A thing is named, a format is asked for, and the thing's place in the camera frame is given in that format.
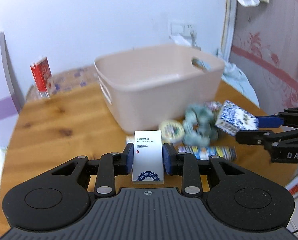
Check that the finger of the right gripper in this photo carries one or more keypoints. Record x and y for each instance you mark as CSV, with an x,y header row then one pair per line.
x,y
268,139
288,118

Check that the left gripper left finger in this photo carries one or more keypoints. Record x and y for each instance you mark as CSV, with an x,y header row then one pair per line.
x,y
108,167

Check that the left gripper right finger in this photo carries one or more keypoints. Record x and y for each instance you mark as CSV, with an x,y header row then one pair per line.
x,y
185,165

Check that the white hotel supplies box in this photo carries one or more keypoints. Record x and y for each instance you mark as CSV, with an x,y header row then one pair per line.
x,y
148,158

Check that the blue white porcelain pattern box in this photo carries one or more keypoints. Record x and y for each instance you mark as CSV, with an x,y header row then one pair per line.
x,y
233,118

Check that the round cream tin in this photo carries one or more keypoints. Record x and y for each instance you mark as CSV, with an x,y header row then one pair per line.
x,y
172,132

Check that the green fabric scrunchie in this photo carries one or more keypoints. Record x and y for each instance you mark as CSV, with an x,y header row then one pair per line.
x,y
199,123

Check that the light blue blanket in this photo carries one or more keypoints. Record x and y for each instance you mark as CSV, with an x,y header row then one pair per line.
x,y
234,76

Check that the floral wardrobe door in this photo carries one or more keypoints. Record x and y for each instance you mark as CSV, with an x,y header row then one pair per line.
x,y
265,48

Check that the beige plastic storage bin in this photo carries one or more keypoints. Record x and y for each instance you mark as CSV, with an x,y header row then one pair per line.
x,y
146,86

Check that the red milk carton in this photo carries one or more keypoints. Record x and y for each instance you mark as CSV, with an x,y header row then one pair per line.
x,y
41,73

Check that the purple white headboard panel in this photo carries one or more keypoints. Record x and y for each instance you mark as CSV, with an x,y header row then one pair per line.
x,y
9,102

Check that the white plastic bag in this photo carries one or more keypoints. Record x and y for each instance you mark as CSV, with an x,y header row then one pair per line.
x,y
180,40

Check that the white wall socket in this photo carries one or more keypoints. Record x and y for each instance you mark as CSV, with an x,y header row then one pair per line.
x,y
189,29

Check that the white wall switch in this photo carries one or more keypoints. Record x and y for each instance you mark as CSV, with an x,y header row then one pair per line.
x,y
176,28

